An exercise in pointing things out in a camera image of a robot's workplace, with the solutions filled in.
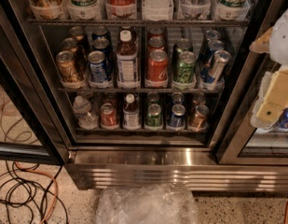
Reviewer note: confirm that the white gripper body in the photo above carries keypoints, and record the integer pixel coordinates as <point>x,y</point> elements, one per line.
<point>282,46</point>

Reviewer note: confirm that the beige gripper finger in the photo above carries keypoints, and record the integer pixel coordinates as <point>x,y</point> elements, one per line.
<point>273,95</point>
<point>261,44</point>

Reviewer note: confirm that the silver redbull can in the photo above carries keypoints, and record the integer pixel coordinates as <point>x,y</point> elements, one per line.
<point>220,59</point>

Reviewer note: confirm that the blue can right compartment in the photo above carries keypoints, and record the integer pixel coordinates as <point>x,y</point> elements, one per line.
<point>282,122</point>

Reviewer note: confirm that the middle blue redbull can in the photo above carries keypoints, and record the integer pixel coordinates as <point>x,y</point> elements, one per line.
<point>211,48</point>

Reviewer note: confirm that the blue redbull can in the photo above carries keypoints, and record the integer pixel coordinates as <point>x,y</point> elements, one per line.
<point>211,48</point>
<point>209,36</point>

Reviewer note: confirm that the white green can top right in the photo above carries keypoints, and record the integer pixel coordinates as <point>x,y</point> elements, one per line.
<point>229,10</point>

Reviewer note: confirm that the back blue redbull can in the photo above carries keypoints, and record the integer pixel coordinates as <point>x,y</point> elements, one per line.
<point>209,36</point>

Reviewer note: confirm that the back green soda can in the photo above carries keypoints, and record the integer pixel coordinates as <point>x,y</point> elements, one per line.
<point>181,46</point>

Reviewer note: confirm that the green soda can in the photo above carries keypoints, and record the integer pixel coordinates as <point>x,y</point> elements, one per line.
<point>181,46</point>
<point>184,68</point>

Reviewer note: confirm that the silver can top shelf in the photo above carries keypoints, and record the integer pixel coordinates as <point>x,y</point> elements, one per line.
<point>193,10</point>

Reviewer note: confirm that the gold can bottom shelf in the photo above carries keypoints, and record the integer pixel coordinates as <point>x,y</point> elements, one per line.
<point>199,116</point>

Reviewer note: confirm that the front green soda can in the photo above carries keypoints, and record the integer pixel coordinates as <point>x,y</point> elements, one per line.
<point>184,68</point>

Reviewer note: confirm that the blue can bottom shelf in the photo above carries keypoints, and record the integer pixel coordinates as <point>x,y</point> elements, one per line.
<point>176,119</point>

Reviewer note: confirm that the front red cola can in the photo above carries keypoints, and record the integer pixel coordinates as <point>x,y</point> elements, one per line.
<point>157,68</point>

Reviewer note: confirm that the red cola can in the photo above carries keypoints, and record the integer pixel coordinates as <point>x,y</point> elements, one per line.
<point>157,68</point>
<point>155,43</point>
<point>155,32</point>

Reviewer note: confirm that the middle red cola can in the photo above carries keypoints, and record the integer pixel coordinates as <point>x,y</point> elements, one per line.
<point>155,43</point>

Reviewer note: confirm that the back red cola can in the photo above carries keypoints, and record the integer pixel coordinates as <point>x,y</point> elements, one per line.
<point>155,32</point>

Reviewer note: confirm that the white bottle top shelf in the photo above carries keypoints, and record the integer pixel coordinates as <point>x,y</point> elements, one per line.
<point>157,10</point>

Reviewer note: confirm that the green can bottom shelf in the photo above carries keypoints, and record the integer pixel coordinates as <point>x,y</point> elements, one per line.
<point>154,116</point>

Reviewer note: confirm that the steel fridge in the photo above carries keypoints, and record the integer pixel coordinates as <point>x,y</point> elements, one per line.
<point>230,155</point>

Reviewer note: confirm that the brown tea bottle middle shelf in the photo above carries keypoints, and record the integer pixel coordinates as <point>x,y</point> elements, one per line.
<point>127,60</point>

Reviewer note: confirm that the brown tea bottle shelf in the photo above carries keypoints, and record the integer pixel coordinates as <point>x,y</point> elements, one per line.
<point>131,118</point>
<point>127,60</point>

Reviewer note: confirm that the brown tea bottle bottom shelf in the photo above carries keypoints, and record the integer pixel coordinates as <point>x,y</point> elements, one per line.
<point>131,118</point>

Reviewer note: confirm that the red bottle top shelf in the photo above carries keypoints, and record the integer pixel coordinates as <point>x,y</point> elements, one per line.
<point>121,9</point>

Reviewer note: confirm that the middle blue pepsi can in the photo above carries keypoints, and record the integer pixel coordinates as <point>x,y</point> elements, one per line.
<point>103,45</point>

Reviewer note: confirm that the blue pepsi can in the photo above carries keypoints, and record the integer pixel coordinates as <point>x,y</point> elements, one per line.
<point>101,31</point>
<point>98,67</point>
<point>103,45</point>

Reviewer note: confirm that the back blue pepsi can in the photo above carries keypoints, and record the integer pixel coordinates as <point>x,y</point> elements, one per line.
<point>101,31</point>

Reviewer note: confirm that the front blue pepsi can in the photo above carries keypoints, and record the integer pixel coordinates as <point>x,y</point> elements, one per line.
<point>98,67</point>

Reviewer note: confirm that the red can bottom shelf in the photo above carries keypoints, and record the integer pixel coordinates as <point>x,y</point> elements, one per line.
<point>108,115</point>

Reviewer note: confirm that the white green can top shelf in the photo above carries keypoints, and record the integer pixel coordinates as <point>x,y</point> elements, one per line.
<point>84,9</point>

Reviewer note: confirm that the back gold soda can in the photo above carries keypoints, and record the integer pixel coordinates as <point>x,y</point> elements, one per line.
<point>78,33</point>

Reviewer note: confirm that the gold soda can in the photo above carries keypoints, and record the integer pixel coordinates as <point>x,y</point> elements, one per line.
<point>78,33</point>
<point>71,44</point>
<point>66,64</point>

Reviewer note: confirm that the middle gold soda can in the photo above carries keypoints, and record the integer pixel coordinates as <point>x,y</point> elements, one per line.
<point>71,44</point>

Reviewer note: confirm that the front gold soda can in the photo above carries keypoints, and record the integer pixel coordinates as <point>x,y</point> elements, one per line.
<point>66,64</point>

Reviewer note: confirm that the tan drink top shelf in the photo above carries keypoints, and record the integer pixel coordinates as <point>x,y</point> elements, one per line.
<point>49,9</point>

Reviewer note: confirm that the glass fridge door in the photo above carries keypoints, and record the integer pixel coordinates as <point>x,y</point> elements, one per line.
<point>30,130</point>

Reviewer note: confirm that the clear plastic bag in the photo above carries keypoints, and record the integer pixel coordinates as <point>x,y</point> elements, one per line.
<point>155,204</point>

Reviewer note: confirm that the clear water bottle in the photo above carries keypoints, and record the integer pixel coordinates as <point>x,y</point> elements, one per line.
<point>87,118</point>

